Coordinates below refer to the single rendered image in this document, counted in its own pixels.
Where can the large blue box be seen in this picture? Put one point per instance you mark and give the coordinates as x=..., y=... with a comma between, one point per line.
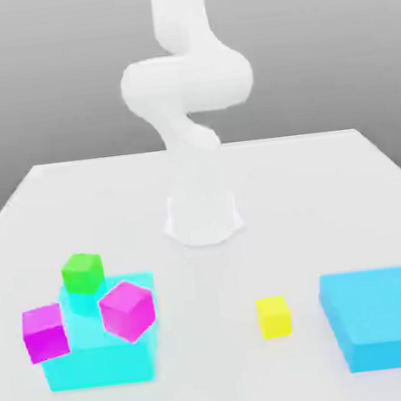
x=382, y=316

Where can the small magenta cube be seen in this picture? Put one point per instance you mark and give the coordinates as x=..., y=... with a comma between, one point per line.
x=127, y=312
x=45, y=333

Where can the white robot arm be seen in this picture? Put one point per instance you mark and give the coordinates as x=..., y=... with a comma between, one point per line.
x=187, y=82

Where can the large cyan box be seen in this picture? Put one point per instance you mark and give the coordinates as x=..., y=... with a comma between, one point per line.
x=100, y=364

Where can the small yellow cube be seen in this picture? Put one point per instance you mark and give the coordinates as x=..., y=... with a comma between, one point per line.
x=273, y=317

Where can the small green cube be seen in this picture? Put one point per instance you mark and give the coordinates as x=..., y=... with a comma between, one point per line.
x=82, y=274

